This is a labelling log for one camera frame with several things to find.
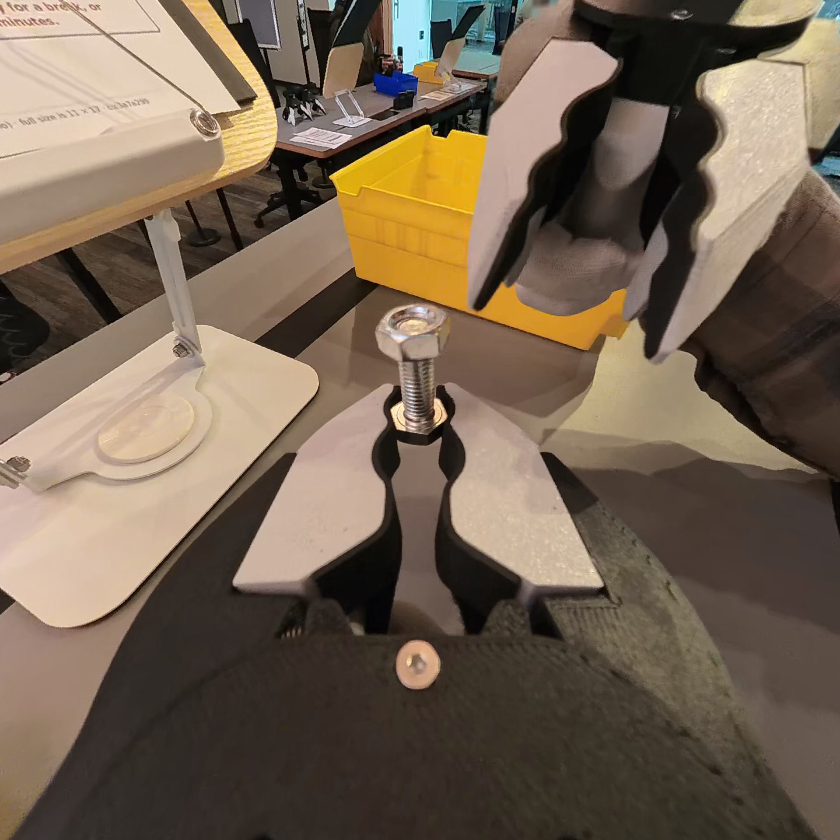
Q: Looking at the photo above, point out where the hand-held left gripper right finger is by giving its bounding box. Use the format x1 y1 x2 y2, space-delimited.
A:
436 384 606 631

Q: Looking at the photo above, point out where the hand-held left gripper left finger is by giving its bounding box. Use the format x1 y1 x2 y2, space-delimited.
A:
234 384 405 634

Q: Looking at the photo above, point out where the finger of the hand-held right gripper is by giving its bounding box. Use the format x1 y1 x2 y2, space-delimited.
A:
466 37 620 313
641 59 808 364

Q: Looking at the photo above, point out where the silver hex nut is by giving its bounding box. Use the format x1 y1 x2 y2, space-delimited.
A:
393 401 454 434

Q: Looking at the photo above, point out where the yellow plastic bin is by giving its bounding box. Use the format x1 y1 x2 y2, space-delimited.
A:
331 128 628 353

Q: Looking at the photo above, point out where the silver hex bolt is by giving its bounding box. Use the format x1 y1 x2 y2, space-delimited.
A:
376 304 450 418

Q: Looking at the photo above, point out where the person's right hand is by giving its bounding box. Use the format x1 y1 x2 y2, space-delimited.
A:
515 99 673 316

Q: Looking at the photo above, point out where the wooden document stand white base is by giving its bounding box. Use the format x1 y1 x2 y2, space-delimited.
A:
0 0 320 628

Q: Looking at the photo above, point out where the background office desk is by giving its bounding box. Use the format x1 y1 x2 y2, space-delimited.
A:
269 73 494 168

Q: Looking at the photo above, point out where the black backing board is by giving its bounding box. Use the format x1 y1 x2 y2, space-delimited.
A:
158 0 258 109

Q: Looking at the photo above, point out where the printed instruction sheet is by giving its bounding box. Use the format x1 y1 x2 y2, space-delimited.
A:
0 0 231 161

